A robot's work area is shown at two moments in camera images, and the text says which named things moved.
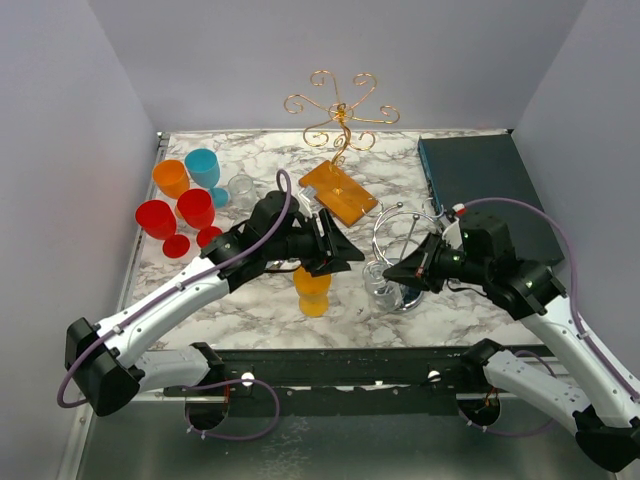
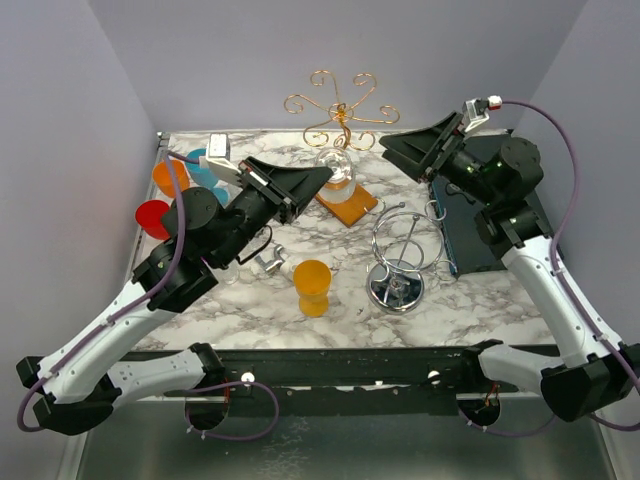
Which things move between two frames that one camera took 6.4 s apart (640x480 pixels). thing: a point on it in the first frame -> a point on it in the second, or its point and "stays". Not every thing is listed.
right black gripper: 417,269 -> 415,152
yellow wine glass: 312,292 stays
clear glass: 383,296 -> 340,187
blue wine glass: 204,168 stays
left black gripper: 339,250 -> 287,189
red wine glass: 157,220 stays
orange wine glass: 171,178 stays
